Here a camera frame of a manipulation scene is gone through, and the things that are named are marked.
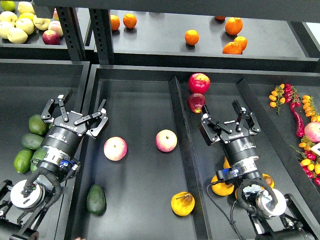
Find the pink apple right edge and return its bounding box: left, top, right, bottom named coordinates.
left=304, top=122, right=320, bottom=143

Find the yellow pear lower right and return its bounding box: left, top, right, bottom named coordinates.
left=262, top=173, right=275, bottom=189

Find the red cherry tomato vine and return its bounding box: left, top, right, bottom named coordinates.
left=284, top=83, right=301, bottom=109

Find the red chili pepper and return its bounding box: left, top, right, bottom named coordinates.
left=290, top=102, right=305, bottom=138

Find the black shelf post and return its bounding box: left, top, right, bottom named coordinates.
left=55, top=6, right=86, bottom=61
left=89, top=8, right=115, bottom=65

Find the pale yellow apple front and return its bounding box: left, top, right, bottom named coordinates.
left=7, top=27, right=28, bottom=44

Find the orange on shelf upper right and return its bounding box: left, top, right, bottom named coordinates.
left=224, top=17, right=243, bottom=36

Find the orange cherry tomato vine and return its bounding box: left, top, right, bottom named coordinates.
left=268, top=83, right=286, bottom=115

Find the pink apple left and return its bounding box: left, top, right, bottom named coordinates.
left=103, top=136, right=128, bottom=161

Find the mixed cherry tomatoes lower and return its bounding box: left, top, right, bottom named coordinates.
left=290, top=135, right=320, bottom=186

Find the black shelf post right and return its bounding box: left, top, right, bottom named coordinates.
left=89, top=8, right=115, bottom=65

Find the pink apple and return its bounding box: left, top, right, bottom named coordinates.
left=155, top=129, right=178, bottom=153
left=103, top=136, right=128, bottom=161

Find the red apple upper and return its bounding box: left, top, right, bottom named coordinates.
left=188, top=72, right=211, bottom=94

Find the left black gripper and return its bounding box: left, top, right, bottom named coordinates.
left=40, top=94, right=109, bottom=158

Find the pink apple centre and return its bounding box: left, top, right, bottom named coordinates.
left=155, top=129, right=178, bottom=153

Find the dark green avocado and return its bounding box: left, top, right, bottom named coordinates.
left=86, top=184, right=106, bottom=215
left=21, top=133, right=44, bottom=150

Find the orange tomato vine right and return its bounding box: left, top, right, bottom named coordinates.
left=302, top=95, right=320, bottom=123

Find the white price label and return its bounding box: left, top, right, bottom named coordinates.
left=310, top=142, right=320, bottom=156

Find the orange on shelf front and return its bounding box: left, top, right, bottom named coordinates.
left=222, top=41, right=243, bottom=55

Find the black shelf post left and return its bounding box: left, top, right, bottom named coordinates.
left=55, top=6, right=86, bottom=61

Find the yellow pear lower left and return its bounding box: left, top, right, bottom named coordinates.
left=211, top=182, right=235, bottom=196

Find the dark red apple lower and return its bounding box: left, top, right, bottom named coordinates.
left=187, top=93, right=206, bottom=114

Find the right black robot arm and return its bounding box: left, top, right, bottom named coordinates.
left=198, top=100, right=320, bottom=240

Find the black centre tray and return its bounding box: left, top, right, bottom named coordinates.
left=72, top=65, right=320, bottom=240

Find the yellow pear with stem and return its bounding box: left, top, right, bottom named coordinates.
left=170, top=191, right=195, bottom=217

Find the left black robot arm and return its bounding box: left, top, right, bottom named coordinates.
left=0, top=94, right=109, bottom=240

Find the red apple on shelf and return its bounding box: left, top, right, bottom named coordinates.
left=42, top=29, right=61, bottom=45

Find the orange on shelf centre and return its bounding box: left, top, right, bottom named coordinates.
left=184, top=29, right=200, bottom=46

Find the pale yellow apple with stem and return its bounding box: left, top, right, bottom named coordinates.
left=32, top=15, right=51, bottom=31

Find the green avocado top left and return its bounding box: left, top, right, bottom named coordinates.
left=28, top=114, right=48, bottom=136

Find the pink peach on shelf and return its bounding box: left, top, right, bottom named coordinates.
left=48, top=20, right=64, bottom=38

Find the pale yellow apple centre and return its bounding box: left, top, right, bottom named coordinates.
left=15, top=18, right=35, bottom=35

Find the yellow pear middle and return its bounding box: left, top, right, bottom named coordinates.
left=223, top=156, right=231, bottom=169

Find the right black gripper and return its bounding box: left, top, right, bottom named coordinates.
left=198, top=100, right=261, bottom=166

